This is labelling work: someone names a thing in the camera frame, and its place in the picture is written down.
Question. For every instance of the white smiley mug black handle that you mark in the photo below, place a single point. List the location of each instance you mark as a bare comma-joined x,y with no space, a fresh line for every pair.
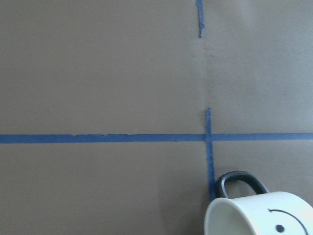
265,213

